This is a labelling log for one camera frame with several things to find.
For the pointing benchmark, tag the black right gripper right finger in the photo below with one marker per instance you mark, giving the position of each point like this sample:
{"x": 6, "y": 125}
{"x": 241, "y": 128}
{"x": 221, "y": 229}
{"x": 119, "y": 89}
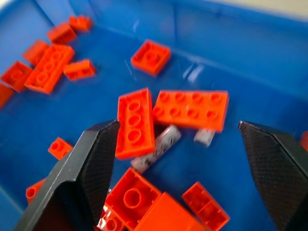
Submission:
{"x": 279, "y": 178}

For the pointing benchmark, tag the short grey technic connector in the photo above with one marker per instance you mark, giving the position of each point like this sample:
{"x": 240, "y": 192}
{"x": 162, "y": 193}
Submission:
{"x": 204, "y": 137}

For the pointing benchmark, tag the small red building brick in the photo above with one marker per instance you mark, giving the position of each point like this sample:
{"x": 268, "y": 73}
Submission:
{"x": 79, "y": 69}
{"x": 33, "y": 191}
{"x": 59, "y": 148}
{"x": 111, "y": 222}
{"x": 205, "y": 205}
{"x": 15, "y": 75}
{"x": 61, "y": 32}
{"x": 3, "y": 95}
{"x": 80, "y": 22}
{"x": 33, "y": 51}
{"x": 304, "y": 140}

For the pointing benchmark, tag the long red building brick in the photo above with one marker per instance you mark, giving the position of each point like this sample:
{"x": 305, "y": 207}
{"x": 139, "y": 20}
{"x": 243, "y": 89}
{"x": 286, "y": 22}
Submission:
{"x": 49, "y": 68}
{"x": 136, "y": 122}
{"x": 191, "y": 109}

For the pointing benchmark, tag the silver cylindrical battery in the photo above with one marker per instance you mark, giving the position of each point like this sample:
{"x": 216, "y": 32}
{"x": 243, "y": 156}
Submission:
{"x": 160, "y": 146}

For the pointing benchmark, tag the square red building brick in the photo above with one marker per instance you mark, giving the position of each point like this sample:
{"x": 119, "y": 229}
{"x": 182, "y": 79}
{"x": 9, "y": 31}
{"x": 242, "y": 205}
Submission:
{"x": 150, "y": 57}
{"x": 132, "y": 197}
{"x": 168, "y": 214}

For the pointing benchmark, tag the blue plastic bin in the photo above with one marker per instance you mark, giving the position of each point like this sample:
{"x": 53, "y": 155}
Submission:
{"x": 216, "y": 60}

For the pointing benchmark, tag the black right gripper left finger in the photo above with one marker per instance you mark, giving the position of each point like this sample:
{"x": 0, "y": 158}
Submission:
{"x": 72, "y": 187}

